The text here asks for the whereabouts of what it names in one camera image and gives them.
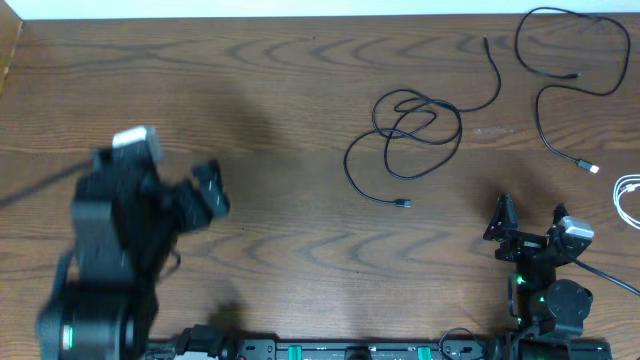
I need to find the left camera cable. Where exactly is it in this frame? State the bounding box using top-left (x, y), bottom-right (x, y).
top-left (0, 159), bottom-right (96, 211)

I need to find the white USB cable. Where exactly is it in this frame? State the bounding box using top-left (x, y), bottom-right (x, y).
top-left (612, 173), bottom-right (640, 231)

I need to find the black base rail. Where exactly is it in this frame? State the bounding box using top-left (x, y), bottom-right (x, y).
top-left (144, 324), bottom-right (614, 360)

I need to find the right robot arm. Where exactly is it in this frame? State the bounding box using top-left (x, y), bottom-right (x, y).
top-left (483, 193), bottom-right (613, 360)

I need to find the black USB cable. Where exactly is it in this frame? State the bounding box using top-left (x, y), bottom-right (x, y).
top-left (342, 35), bottom-right (503, 209)
top-left (514, 5), bottom-right (632, 175)

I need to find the right camera cable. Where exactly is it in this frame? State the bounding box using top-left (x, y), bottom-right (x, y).
top-left (564, 252), bottom-right (640, 299)

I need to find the camera cable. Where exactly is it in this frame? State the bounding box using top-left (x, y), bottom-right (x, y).
top-left (564, 252), bottom-right (640, 299)
top-left (0, 159), bottom-right (96, 211)

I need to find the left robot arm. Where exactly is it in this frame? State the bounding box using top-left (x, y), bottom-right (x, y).
top-left (36, 142), bottom-right (230, 359)

